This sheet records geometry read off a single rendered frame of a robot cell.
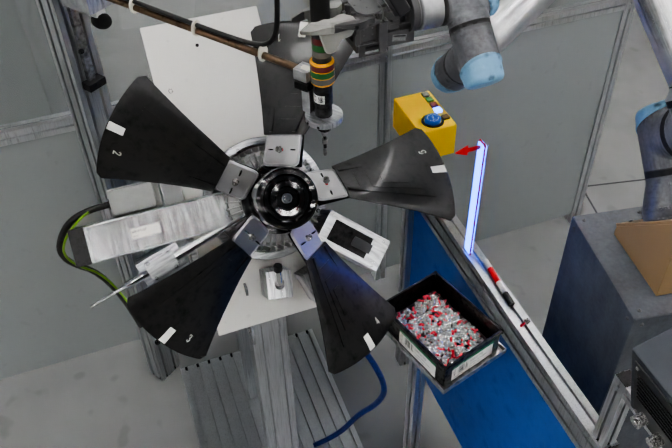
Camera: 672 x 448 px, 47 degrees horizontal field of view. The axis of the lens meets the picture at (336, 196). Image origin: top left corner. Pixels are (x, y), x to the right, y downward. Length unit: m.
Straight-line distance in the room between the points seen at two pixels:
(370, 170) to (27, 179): 1.07
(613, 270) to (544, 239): 1.49
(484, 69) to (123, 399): 1.79
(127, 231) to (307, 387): 1.14
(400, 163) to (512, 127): 1.18
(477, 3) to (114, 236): 0.82
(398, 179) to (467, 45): 0.33
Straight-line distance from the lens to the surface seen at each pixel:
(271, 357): 2.00
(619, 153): 3.68
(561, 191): 3.10
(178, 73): 1.72
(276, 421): 2.24
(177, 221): 1.58
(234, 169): 1.47
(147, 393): 2.71
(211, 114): 1.71
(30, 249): 2.43
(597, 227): 1.78
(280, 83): 1.54
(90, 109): 1.98
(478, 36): 1.37
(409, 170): 1.57
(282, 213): 1.44
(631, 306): 1.64
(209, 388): 2.58
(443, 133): 1.88
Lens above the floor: 2.19
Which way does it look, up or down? 42 degrees down
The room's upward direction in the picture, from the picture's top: 2 degrees counter-clockwise
